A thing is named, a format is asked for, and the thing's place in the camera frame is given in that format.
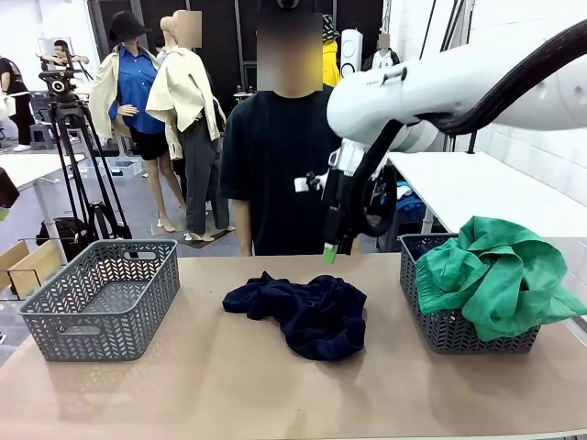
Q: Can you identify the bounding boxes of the black double pole stand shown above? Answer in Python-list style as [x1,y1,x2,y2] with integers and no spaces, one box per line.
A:
[438,0,470,52]

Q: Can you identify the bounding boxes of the mannequin in cream jacket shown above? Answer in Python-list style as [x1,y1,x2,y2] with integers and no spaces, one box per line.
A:
[145,11,238,244]

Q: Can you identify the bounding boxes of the person in yellow jacket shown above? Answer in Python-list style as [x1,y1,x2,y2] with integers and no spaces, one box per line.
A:
[320,14,343,88]

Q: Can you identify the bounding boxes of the light wooden board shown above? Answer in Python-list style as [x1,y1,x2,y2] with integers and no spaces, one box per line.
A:
[0,241,31,292]
[8,240,63,297]

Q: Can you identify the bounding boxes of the person in black t-shirt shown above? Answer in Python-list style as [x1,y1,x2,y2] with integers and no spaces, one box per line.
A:
[218,12,349,257]

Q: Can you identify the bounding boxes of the thin black pole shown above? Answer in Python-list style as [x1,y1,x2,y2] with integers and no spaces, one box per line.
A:
[418,0,437,61]

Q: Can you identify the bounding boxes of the gray plastic stool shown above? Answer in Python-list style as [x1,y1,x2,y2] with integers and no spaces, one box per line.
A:
[380,201,435,253]

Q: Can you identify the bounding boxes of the mannequin in blue shirt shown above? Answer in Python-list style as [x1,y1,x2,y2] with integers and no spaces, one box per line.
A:
[88,11,187,233]

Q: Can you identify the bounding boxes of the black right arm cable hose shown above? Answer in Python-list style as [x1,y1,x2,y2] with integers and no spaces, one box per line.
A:
[337,17,587,240]

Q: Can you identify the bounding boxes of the black camera tripod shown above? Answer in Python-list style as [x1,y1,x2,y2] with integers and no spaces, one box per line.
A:
[36,48,134,242]

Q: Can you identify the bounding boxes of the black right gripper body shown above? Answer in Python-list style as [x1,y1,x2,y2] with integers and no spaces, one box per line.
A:
[320,169,346,248]

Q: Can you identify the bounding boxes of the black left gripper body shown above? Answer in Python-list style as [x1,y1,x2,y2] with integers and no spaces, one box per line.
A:
[0,167,21,210]

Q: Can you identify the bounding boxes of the black bucket hat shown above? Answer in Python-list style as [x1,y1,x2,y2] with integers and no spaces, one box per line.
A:
[108,11,152,50]

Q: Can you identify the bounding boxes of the green garment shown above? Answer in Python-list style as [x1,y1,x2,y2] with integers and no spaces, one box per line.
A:
[415,215,587,343]

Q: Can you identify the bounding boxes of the white table with white leg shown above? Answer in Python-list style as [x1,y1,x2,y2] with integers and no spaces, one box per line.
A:
[0,153,88,265]

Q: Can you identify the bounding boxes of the white tower appliance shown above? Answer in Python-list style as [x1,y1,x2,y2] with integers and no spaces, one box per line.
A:
[339,27,363,77]

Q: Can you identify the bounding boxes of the small gray step stool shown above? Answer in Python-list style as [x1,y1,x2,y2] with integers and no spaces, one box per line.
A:
[29,122,57,151]

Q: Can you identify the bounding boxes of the mannequin in white black jacket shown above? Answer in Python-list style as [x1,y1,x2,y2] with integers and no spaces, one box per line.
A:
[361,32,403,72]

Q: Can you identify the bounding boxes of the gray woven plastic basket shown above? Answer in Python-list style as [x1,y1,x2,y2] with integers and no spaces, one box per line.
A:
[398,233,542,355]
[17,238,181,362]

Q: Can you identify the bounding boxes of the person with outstretched arms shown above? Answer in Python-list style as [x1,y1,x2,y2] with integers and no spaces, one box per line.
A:
[35,39,91,66]

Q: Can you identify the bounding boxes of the blue and white cloth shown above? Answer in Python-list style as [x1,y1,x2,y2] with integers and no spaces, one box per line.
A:
[394,181,426,221]

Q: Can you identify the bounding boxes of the navy blue velvet shorts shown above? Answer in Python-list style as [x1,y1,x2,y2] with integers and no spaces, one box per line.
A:
[222,269,368,362]

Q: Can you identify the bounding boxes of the large white table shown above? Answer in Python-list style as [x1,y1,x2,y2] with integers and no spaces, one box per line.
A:
[387,150,587,242]

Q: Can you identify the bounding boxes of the black bag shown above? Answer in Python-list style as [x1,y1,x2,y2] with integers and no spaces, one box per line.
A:
[35,217,93,262]

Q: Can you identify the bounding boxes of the person with white tote bag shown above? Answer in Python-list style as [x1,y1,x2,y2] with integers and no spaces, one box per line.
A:
[0,57,37,152]

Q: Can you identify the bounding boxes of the person's right forearm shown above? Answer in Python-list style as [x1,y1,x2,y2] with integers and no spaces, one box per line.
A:
[233,197,254,257]

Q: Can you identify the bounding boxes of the black head-mounted camera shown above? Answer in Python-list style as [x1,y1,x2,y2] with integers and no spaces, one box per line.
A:
[273,0,317,13]

